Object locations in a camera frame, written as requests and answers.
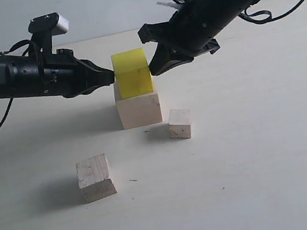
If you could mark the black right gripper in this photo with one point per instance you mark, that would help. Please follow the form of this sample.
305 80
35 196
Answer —
190 30

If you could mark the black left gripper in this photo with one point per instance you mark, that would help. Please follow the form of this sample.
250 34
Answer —
62 75

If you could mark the yellow cube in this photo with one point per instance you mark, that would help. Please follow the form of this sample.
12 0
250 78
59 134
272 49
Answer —
132 73

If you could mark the large pale wooden cube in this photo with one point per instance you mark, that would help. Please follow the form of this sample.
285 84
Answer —
138 111

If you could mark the small wooden cube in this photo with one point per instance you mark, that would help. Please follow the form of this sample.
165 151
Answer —
180 123

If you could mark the medium wooden cube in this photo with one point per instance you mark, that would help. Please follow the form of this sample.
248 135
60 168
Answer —
95 179

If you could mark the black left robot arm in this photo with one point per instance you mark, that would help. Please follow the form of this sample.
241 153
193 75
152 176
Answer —
20 49

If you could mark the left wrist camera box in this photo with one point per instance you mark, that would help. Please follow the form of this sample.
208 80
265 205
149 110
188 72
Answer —
44 28

